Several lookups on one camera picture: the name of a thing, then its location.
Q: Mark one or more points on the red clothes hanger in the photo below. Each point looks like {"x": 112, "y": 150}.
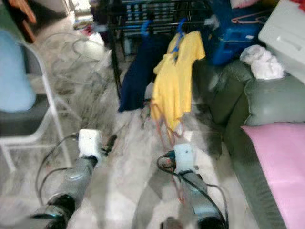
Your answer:
{"x": 180, "y": 191}

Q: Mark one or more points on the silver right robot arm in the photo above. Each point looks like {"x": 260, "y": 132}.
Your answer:
{"x": 200, "y": 200}

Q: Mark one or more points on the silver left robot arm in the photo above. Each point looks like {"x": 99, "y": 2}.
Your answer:
{"x": 76, "y": 174}

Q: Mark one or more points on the blue plastic hanger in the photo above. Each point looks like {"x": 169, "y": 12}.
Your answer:
{"x": 180, "y": 36}
{"x": 146, "y": 27}

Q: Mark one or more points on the pink clothes hanger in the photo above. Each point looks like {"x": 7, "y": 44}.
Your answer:
{"x": 238, "y": 20}

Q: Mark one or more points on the grey robot right leg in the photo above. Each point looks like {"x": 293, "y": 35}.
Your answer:
{"x": 171, "y": 224}

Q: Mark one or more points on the navy blue garment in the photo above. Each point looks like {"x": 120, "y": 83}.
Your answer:
{"x": 138, "y": 76}

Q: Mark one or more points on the yellow shirt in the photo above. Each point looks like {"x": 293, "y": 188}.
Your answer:
{"x": 174, "y": 86}

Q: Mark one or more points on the black metal clothes rack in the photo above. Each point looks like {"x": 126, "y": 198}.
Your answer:
{"x": 114, "y": 67}

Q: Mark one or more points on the dark green leather sofa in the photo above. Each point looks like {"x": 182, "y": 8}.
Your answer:
{"x": 228, "y": 95}

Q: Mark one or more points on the white folding chair grey seat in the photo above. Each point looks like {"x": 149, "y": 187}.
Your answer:
{"x": 19, "y": 121}

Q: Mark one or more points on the pink cushion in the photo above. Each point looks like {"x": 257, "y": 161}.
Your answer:
{"x": 276, "y": 167}

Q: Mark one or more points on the light blue chair cushion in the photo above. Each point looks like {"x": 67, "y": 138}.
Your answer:
{"x": 14, "y": 71}

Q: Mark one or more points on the crumpled white cloth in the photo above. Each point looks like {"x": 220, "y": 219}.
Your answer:
{"x": 262, "y": 62}

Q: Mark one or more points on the blue plastic crate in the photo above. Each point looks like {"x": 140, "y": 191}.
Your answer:
{"x": 233, "y": 38}

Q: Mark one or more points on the white plastic container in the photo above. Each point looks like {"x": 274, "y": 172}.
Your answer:
{"x": 286, "y": 33}

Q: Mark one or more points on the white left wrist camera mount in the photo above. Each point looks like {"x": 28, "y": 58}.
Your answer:
{"x": 89, "y": 143}

